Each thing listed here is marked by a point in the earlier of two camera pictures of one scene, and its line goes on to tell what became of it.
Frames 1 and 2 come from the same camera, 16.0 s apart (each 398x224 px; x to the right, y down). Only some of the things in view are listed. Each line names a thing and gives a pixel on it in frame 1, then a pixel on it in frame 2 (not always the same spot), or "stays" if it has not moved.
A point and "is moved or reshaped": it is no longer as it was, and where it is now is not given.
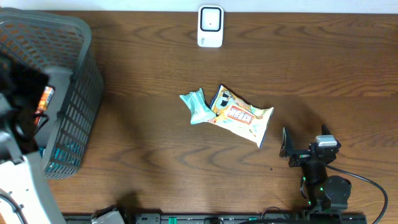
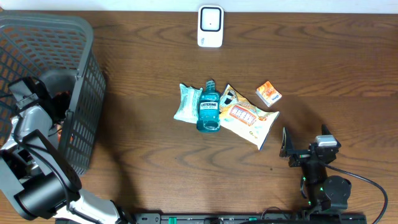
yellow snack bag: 250,122 is moved or reshaped
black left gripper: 32,77 to 51,94
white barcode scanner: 211,20 stays
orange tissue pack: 48,94 is moved or reshaped
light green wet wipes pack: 200,111 to 188,111
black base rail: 226,218 stays
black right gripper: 287,150 stays
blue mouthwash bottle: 58,158 is moved or reshaped
